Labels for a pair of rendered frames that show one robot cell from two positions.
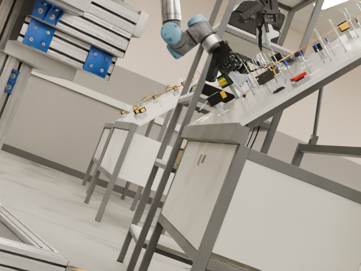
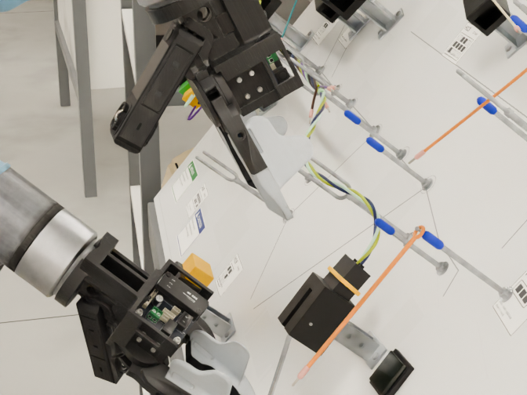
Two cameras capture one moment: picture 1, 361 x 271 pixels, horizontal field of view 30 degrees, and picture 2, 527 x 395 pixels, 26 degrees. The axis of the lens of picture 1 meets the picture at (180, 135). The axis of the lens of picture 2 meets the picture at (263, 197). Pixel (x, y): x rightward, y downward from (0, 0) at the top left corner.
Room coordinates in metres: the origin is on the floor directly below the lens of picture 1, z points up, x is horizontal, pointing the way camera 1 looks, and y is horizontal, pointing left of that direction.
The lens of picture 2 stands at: (1.69, -0.16, 1.60)
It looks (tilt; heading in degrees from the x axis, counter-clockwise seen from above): 22 degrees down; 359
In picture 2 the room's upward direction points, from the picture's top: straight up
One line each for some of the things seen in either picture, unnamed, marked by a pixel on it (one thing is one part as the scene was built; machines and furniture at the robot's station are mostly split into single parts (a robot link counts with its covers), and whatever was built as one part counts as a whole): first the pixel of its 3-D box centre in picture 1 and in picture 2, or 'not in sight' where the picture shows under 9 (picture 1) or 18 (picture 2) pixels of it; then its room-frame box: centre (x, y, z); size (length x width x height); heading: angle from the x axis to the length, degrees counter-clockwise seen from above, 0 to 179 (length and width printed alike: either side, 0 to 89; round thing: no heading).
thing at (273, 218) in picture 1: (257, 209); not in sight; (2.94, -0.43, 0.60); 1.17 x 0.58 x 0.40; 8
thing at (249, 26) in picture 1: (251, 22); not in sight; (3.74, -0.15, 1.56); 0.30 x 0.23 x 0.19; 100
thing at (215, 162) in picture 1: (204, 191); not in sight; (2.62, -0.17, 0.60); 0.55 x 0.03 x 0.39; 8
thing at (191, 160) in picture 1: (184, 181); not in sight; (3.17, -0.09, 0.60); 0.55 x 0.02 x 0.39; 8
